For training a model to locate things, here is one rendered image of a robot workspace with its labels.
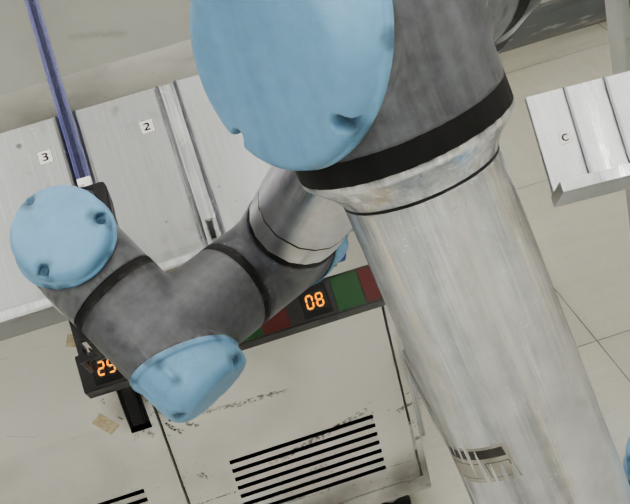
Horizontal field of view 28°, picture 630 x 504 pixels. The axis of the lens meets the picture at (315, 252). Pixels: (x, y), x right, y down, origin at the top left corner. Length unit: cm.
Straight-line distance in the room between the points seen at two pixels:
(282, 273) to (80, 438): 84
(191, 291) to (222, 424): 86
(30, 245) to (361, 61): 42
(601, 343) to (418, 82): 171
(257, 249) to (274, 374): 80
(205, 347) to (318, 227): 12
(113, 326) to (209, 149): 44
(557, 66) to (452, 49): 275
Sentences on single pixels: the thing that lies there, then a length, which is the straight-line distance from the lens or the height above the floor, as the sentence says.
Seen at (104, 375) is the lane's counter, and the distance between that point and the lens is 128.
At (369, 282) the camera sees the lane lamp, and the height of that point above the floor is 66.
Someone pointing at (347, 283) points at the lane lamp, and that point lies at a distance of 128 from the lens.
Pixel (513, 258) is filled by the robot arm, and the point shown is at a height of 99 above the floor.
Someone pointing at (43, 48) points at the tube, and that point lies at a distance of 137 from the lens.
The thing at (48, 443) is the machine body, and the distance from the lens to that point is 176.
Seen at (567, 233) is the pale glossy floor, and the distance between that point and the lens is 258.
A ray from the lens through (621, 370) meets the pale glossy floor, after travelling 219.
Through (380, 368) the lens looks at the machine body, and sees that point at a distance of 177.
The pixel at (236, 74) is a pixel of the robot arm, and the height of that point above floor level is 111.
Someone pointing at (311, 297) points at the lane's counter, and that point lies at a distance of 128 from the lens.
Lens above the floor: 133
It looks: 29 degrees down
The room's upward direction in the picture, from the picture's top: 15 degrees counter-clockwise
